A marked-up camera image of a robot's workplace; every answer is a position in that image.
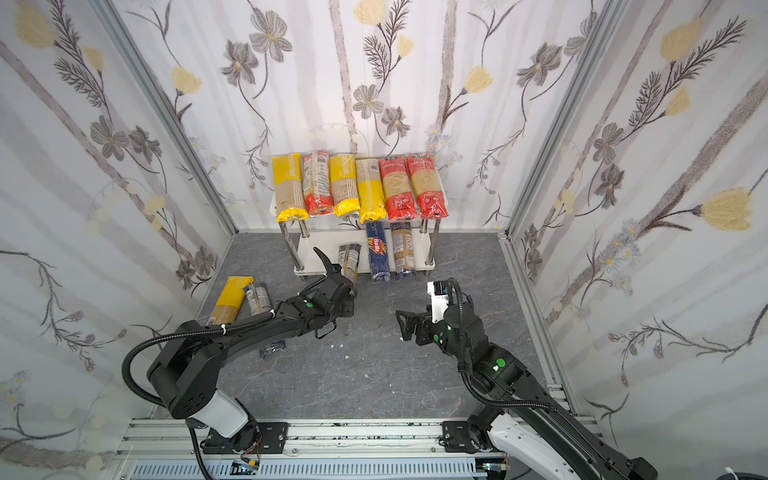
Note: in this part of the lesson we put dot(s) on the white two-tier metal shelf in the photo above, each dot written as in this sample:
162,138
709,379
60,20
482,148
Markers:
328,232

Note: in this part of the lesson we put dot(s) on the red slim spaghetti pack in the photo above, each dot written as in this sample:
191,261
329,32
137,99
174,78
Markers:
316,183

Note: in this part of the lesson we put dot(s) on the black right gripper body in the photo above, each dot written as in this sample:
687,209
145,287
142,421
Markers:
421,327

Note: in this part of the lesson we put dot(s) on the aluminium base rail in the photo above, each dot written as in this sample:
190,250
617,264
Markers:
392,449

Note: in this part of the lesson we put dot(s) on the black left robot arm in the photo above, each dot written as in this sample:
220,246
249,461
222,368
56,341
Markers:
179,371

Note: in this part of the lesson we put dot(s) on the short yellow Pastatime bag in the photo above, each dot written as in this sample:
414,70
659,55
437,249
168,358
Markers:
344,188

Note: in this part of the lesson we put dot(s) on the long yellow Pastatime bag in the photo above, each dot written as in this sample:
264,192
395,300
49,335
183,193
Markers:
288,188

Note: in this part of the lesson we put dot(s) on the yellow pasta bag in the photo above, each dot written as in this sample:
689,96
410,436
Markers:
230,300

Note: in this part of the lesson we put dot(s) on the red spaghetti bag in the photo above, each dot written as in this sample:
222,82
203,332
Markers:
399,198
426,186

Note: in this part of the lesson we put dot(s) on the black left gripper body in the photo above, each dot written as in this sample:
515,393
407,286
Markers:
336,288

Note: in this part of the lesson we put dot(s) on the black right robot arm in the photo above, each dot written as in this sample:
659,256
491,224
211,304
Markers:
517,415

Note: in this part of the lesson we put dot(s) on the blue Barilla spaghetti pack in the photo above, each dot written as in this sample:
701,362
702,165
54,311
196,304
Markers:
378,252

